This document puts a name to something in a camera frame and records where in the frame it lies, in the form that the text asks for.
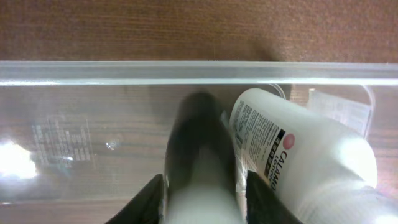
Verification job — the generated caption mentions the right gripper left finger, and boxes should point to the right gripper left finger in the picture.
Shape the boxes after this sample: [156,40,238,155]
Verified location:
[106,174,164,224]

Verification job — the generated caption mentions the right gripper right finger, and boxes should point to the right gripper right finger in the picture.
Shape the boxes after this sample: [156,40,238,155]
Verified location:
[246,171,302,224]

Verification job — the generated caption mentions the black bottle white cap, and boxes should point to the black bottle white cap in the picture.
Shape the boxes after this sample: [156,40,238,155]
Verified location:
[162,92,244,224]

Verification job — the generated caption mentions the white lotion bottle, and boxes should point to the white lotion bottle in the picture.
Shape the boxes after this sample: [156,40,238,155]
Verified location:
[229,88,397,223]

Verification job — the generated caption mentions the clear plastic container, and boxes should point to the clear plastic container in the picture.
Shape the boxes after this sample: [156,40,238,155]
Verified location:
[1,61,397,223]

